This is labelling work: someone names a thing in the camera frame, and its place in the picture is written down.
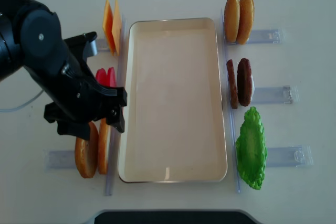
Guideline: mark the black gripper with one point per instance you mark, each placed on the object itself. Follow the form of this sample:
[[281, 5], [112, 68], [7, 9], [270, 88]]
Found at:
[[77, 96]]

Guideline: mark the bread slice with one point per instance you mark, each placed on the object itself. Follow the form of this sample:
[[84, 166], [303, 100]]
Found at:
[[86, 153], [103, 146]]

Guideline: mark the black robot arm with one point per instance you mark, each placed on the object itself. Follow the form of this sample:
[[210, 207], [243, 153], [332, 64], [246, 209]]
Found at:
[[31, 39]]

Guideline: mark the red tomato slice inner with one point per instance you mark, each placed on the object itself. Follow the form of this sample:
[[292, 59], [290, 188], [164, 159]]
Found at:
[[111, 79]]

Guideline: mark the red tomato slice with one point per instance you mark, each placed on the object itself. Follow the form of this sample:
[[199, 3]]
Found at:
[[101, 77], [111, 79]]

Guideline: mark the red tomato slice outer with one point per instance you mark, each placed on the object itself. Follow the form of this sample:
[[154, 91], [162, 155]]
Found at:
[[101, 77]]

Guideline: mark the clear holder bread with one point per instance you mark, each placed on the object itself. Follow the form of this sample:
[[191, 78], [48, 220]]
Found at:
[[56, 159]]

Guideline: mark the clear holder cheese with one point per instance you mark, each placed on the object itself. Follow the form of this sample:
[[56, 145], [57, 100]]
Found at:
[[102, 45]]

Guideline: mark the orange cheese slice outer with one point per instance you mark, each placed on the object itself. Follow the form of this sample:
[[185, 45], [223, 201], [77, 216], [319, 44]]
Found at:
[[107, 26]]

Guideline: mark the orange cheese slice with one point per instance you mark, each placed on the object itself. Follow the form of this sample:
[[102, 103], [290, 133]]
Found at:
[[107, 26], [116, 27]]

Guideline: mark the orange cheese slice inner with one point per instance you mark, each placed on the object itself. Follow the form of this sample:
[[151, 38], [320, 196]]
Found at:
[[116, 27]]

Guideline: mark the brown meat patty thin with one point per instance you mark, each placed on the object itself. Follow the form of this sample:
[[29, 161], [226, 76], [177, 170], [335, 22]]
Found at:
[[232, 85]]

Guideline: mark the green lettuce leaf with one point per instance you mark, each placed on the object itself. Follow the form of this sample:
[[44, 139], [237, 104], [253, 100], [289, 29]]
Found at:
[[251, 150]]

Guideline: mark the brown meat patty thick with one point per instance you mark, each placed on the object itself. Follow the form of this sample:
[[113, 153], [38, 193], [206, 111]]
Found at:
[[244, 82]]

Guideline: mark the clear holder lettuce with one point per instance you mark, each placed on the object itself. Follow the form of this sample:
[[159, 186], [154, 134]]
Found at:
[[293, 156]]

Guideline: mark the cream rectangular tray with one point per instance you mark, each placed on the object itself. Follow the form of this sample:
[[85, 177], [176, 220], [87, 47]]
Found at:
[[174, 123]]

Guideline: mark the black base panel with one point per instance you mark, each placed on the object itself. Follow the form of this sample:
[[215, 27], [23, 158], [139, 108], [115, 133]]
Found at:
[[169, 216]]

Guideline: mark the golden bun half left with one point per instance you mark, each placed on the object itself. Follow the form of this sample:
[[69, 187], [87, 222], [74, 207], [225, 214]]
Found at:
[[231, 19]]

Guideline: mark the golden bun half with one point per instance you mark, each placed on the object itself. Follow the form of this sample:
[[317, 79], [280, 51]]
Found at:
[[231, 19], [247, 13]]

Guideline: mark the golden bun half right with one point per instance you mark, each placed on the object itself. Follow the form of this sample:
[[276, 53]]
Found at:
[[247, 13]]

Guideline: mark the clear holder bun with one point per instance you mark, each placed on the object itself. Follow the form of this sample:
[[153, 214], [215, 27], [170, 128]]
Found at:
[[265, 36]]

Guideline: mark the clear holder patty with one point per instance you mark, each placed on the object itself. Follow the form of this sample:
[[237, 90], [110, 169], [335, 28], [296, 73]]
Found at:
[[276, 95]]

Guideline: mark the clear acrylic rail left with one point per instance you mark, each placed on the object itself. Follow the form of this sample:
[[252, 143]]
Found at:
[[115, 136]]

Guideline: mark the clear acrylic rail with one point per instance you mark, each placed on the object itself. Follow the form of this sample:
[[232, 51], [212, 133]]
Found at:
[[230, 110], [115, 136]]

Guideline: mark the clear acrylic rail right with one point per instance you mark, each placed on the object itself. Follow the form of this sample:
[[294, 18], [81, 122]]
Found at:
[[230, 110]]

